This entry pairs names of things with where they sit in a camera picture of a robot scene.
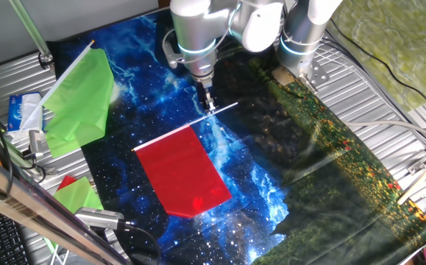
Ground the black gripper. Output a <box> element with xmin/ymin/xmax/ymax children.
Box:
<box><xmin>196</xmin><ymin>81</ymin><xmax>218</xmax><ymax>113</ymax></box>

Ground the red flag with white pole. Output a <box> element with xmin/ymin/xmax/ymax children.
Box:
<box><xmin>131</xmin><ymin>102</ymin><xmax>239</xmax><ymax>219</ymax></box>

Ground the large green flag white pole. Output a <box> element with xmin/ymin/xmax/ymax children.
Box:
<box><xmin>12</xmin><ymin>39</ymin><xmax>115</xmax><ymax>159</ymax></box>

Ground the small green flag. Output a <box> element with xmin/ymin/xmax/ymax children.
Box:
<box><xmin>52</xmin><ymin>176</ymin><xmax>104</xmax><ymax>215</ymax></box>

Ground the tan cardboard piece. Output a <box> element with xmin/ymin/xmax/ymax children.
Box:
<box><xmin>271</xmin><ymin>67</ymin><xmax>295</xmax><ymax>86</ymax></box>

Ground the galaxy and meadow printed cloth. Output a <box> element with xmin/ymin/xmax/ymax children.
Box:
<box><xmin>46</xmin><ymin>5</ymin><xmax>426</xmax><ymax>265</ymax></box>

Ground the blue white tissue pack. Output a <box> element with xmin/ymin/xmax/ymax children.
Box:
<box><xmin>7</xmin><ymin>91</ymin><xmax>44</xmax><ymax>143</ymax></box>

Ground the metal stand rod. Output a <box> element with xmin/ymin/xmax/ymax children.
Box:
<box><xmin>8</xmin><ymin>0</ymin><xmax>54</xmax><ymax>71</ymax></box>

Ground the yellow green patterned cloth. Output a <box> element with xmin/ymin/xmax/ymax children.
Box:
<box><xmin>330</xmin><ymin>0</ymin><xmax>426</xmax><ymax>111</ymax></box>

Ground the white slanted bar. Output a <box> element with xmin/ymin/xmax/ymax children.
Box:
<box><xmin>396</xmin><ymin>160</ymin><xmax>426</xmax><ymax>205</ymax></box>

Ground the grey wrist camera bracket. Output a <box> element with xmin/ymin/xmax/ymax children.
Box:
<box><xmin>162</xmin><ymin>28</ymin><xmax>185</xmax><ymax>70</ymax></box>

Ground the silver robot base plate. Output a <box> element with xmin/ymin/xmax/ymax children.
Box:
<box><xmin>297</xmin><ymin>58</ymin><xmax>330</xmax><ymax>93</ymax></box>

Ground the black camera cable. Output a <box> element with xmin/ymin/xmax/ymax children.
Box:
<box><xmin>123</xmin><ymin>222</ymin><xmax>162</xmax><ymax>265</ymax></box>

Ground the silver depth camera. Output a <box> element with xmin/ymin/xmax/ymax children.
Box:
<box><xmin>74</xmin><ymin>206</ymin><xmax>126</xmax><ymax>232</ymax></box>
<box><xmin>27</xmin><ymin>129</ymin><xmax>46</xmax><ymax>155</ymax></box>

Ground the aluminium frame bar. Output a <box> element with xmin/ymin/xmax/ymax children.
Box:
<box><xmin>0</xmin><ymin>145</ymin><xmax>131</xmax><ymax>265</ymax></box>

